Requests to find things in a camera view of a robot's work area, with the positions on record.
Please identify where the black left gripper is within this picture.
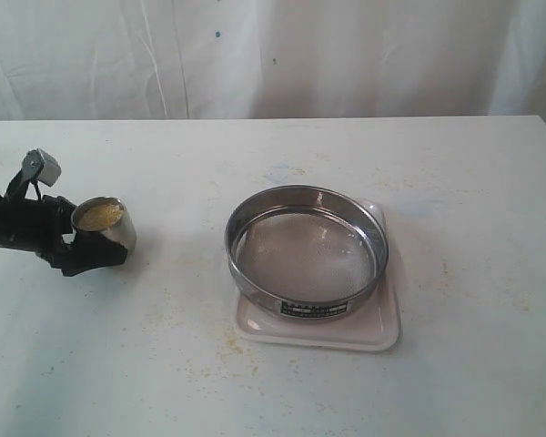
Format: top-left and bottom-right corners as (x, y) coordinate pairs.
(0, 195), (128, 277)

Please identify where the stainless steel cup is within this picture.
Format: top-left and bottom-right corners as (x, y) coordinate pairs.
(71, 197), (137, 255)

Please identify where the round steel sieve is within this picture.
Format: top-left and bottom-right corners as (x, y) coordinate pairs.
(224, 185), (389, 320)

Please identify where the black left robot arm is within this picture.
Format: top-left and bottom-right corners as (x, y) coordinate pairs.
(0, 196), (137, 277)

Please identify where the yellow and white grain mixture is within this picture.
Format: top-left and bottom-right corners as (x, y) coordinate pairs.
(78, 203), (123, 231)

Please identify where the white backdrop curtain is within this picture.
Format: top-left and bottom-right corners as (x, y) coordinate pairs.
(0, 1), (546, 120)

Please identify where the white square plastic tray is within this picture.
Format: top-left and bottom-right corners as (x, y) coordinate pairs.
(229, 198), (401, 352)

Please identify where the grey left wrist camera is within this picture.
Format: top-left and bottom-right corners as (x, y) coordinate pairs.
(21, 148), (62, 187)

